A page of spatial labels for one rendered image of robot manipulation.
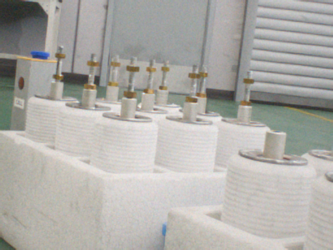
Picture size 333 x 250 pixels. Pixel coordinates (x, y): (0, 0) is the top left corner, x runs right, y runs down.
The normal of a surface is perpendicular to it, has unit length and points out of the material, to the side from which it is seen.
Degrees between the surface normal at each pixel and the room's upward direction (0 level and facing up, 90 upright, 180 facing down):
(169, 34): 90
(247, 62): 90
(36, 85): 90
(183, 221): 90
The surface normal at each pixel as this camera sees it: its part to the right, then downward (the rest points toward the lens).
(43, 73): 0.55, 0.11
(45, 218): -0.83, -0.06
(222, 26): 0.05, 0.07
